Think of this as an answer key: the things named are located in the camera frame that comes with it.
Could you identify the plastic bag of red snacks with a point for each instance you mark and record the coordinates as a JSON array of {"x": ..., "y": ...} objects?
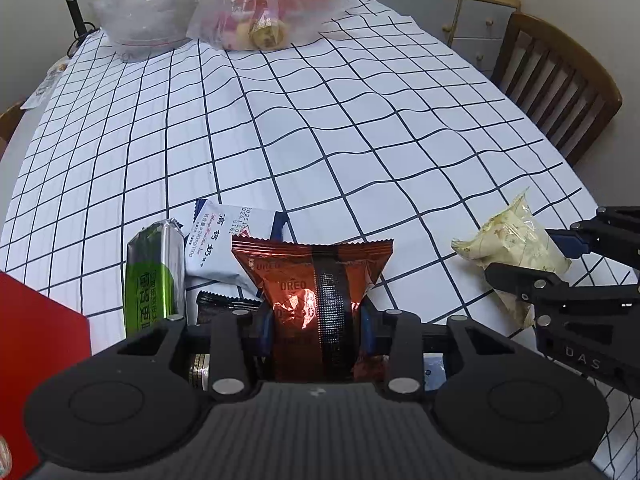
[{"x": 280, "y": 0}]

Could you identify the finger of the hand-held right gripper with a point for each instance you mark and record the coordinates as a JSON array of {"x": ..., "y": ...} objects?
[
  {"x": 520, "y": 280},
  {"x": 572, "y": 242}
]

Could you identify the white paper sachet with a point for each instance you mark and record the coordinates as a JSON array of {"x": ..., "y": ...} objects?
[{"x": 47, "y": 82}]

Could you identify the dark snack packet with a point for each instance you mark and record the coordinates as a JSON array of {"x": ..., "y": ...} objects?
[{"x": 220, "y": 307}]

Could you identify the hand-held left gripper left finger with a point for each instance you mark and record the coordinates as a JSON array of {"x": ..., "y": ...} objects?
[{"x": 227, "y": 355}]

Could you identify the white wooden-topped cabinet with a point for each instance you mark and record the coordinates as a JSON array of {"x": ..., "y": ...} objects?
[{"x": 475, "y": 20}]

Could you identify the green snack packet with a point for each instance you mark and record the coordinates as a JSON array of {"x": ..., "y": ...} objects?
[{"x": 150, "y": 280}]

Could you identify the red-brown cookie packet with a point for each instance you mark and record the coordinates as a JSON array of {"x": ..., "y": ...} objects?
[{"x": 295, "y": 290}]

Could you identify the white blue-edged snack packet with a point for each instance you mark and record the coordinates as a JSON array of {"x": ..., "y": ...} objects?
[{"x": 215, "y": 260}]

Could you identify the gold foil candy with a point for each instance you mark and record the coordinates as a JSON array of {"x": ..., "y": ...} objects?
[{"x": 200, "y": 372}]

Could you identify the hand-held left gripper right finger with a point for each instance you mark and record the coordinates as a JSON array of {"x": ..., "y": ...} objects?
[{"x": 405, "y": 355}]

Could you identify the silver desk lamp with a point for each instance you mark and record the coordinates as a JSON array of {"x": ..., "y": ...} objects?
[{"x": 70, "y": 0}]

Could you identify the dark-seated wooden chair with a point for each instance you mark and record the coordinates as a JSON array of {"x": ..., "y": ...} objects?
[{"x": 560, "y": 85}]

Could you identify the white checked tablecloth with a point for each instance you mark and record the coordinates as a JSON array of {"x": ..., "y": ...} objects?
[{"x": 300, "y": 135}]

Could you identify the pale yellow snack packet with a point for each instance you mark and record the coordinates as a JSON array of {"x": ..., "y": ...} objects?
[{"x": 510, "y": 240}]

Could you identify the red cardboard box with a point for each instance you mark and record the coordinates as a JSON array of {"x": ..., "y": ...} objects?
[{"x": 40, "y": 360}]

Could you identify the clear plastic bag with container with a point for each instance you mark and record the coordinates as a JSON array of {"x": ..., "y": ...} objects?
[{"x": 140, "y": 15}]

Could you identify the light blue cookie packet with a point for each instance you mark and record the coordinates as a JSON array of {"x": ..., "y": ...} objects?
[{"x": 434, "y": 370}]

